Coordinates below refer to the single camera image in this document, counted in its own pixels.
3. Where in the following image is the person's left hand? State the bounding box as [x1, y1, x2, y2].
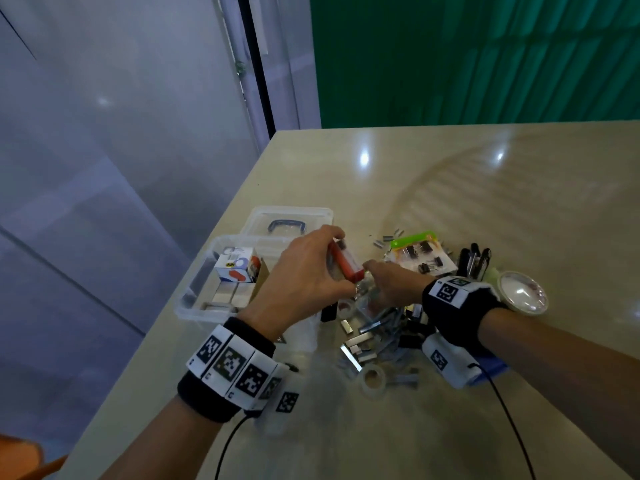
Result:
[240, 225, 356, 341]

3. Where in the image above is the person's right hand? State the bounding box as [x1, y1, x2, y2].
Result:
[362, 259, 436, 311]

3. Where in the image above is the clear binder clip pack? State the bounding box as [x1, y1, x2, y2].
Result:
[385, 231, 459, 281]

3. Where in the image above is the pile of metal staple strips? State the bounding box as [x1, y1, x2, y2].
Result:
[335, 229, 511, 396]

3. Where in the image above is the red stapler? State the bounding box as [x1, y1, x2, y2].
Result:
[330, 239, 366, 284]

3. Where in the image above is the small white staple box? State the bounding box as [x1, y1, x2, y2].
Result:
[215, 247, 263, 286]

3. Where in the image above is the transparent storage box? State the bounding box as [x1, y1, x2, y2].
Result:
[175, 235, 326, 341]

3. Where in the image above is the small clear tape roll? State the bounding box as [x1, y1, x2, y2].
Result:
[360, 367, 389, 396]

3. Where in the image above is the person's right forearm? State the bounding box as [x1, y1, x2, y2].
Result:
[480, 307, 640, 476]

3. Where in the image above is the transparent box lid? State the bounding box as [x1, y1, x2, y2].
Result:
[240, 205, 334, 241]

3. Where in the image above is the black marker wristband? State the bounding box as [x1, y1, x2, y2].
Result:
[422, 275, 506, 356]
[178, 317, 291, 424]

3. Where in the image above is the green curtain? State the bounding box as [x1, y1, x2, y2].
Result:
[310, 0, 640, 131]

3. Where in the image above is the orange chair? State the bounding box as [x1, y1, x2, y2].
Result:
[0, 435, 66, 480]

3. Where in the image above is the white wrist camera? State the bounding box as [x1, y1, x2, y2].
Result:
[255, 365, 301, 436]
[422, 333, 486, 389]

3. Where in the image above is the black camera cable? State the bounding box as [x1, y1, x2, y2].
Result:
[215, 415, 251, 480]
[485, 375, 536, 480]

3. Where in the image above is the black window post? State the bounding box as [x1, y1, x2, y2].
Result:
[215, 0, 276, 136]

